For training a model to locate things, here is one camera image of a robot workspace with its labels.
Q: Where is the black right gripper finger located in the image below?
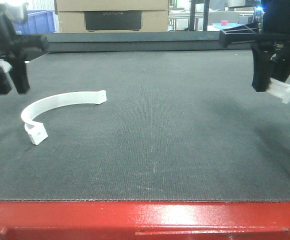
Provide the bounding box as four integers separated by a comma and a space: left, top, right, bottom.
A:
251, 42, 275, 92
272, 42, 290, 82

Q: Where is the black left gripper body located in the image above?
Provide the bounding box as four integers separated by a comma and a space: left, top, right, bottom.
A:
0, 0, 49, 62

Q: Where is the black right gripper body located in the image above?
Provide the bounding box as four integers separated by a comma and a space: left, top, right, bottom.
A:
219, 0, 290, 60

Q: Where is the white curved PVC clamp piece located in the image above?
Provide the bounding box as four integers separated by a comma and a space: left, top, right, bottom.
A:
21, 90, 107, 146

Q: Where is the blue bin behind table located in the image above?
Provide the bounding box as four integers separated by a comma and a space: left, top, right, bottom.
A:
13, 10, 56, 35

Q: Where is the pink cube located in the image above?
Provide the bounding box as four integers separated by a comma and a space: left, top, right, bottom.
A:
220, 20, 228, 26

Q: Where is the light blue tray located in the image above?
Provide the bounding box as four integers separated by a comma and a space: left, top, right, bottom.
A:
212, 22, 241, 30

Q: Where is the large cardboard box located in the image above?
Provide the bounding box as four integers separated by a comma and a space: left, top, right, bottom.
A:
55, 0, 169, 33

